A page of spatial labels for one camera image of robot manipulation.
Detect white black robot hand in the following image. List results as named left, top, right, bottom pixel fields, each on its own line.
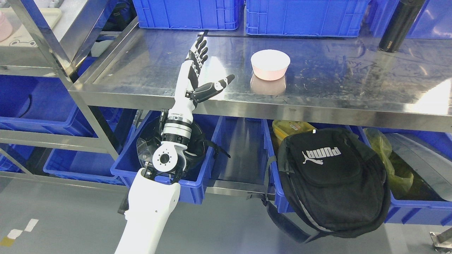
left=170, top=35, right=235, bottom=114

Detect pink ikea bowl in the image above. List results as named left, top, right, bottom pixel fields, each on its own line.
left=250, top=49, right=291, bottom=81

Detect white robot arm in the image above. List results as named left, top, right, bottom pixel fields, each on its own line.
left=115, top=107, right=193, bottom=254

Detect stainless steel shelf rack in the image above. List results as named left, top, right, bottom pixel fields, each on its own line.
left=1, top=0, right=135, bottom=180

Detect blue crate top middle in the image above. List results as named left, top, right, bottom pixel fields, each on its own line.
left=245, top=0, right=369, bottom=37

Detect blue crate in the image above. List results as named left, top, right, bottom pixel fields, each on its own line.
left=366, top=0, right=452, bottom=39
left=245, top=0, right=369, bottom=37
left=133, top=0, right=244, bottom=30

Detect blue crate top left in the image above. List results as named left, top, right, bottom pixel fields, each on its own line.
left=133, top=0, right=244, bottom=30

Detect blue bin with helmet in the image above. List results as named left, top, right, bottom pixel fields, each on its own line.
left=110, top=111, right=223, bottom=205

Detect blue bin behind backpack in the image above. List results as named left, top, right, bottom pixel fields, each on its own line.
left=264, top=119, right=360, bottom=213

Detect yellow food container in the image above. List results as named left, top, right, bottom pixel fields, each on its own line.
left=272, top=120, right=316, bottom=146

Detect blue bin lower left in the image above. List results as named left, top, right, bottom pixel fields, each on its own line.
left=43, top=149, right=124, bottom=186

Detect blue bin far left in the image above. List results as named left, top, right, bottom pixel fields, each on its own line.
left=0, top=74, right=95, bottom=137

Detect black puma backpack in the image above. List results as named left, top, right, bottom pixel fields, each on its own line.
left=256, top=128, right=391, bottom=244

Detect cream bear tray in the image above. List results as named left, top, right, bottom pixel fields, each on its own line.
left=0, top=7, right=63, bottom=48

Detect stacked pink bowls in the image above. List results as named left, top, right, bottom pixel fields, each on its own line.
left=0, top=12, right=13, bottom=42

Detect yellow plastic bag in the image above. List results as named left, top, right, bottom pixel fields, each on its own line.
left=363, top=127, right=414, bottom=199

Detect black thermos bottle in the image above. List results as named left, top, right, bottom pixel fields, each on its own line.
left=378, top=0, right=425, bottom=53

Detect blue bin lower right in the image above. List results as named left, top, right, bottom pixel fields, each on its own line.
left=350, top=126, right=452, bottom=226

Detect blue crate top right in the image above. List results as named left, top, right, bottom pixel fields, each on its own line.
left=366, top=0, right=452, bottom=39

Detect grey plastic cover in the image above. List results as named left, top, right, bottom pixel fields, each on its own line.
left=385, top=133, right=452, bottom=201

